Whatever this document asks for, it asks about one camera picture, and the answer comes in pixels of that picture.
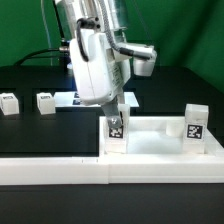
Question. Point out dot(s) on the white U-shaped obstacle fence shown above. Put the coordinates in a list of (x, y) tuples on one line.
[(111, 169)]

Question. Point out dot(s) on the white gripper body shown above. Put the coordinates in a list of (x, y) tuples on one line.
[(100, 73)]

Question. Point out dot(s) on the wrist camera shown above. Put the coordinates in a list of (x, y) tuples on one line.
[(144, 57)]

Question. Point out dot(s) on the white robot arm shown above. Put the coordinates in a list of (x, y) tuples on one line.
[(97, 15)]

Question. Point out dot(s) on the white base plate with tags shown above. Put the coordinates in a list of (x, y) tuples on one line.
[(71, 99)]

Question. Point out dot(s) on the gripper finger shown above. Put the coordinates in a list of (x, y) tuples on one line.
[(112, 112)]

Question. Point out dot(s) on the white square tabletop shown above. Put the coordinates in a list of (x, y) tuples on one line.
[(160, 136)]

